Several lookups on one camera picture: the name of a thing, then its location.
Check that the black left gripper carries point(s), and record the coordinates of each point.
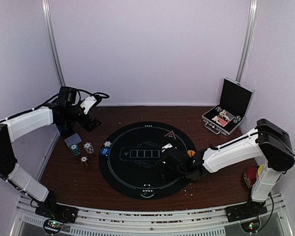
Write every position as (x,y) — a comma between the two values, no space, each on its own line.
(91,126)

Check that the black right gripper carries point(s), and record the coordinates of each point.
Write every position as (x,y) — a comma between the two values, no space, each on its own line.
(186,153)

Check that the orange round dealer button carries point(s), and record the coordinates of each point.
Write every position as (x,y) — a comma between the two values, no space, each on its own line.
(191,153)

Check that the single blue-white poker chip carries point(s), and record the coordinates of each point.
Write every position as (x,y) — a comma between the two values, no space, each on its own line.
(107,144)

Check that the blue round blind button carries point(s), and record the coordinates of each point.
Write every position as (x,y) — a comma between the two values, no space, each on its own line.
(105,151)

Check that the red triangular button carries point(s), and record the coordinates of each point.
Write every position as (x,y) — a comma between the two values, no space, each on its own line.
(171,135)

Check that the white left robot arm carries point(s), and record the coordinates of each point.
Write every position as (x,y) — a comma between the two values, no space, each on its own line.
(20,124)

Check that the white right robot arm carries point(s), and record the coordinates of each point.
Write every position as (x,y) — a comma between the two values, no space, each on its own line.
(265,140)

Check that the blue-backed playing card deck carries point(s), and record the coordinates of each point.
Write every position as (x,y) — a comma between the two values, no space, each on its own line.
(73,140)

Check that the dark blue ceramic mug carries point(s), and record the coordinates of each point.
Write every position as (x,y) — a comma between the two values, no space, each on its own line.
(65,129)

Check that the green 50 poker chip stack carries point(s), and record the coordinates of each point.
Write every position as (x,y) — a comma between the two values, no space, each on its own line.
(75,149)

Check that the red poker chip stack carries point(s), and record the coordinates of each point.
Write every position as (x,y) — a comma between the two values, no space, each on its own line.
(84,161)

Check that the black round poker mat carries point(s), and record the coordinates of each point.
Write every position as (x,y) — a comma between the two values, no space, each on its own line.
(131,166)

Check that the red card deck in case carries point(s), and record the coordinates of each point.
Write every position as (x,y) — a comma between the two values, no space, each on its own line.
(220,121)

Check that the red patterned bowl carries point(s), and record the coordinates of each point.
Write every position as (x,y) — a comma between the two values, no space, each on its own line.
(250,175)

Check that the yellow-green plastic bowl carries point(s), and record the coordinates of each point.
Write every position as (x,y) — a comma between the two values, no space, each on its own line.
(260,170)

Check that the aluminium poker chip case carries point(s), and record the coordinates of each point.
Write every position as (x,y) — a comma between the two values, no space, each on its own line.
(233,106)

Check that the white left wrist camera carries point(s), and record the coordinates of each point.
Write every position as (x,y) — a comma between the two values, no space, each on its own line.
(87,104)

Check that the aluminium front rail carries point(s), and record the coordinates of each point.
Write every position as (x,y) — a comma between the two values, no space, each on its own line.
(193,222)

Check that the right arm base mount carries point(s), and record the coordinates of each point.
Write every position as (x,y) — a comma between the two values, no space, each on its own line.
(244,211)

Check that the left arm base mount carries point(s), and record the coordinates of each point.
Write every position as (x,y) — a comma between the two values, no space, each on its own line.
(62,213)

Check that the aluminium right corner post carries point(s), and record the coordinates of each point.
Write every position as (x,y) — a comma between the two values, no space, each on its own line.
(250,28)

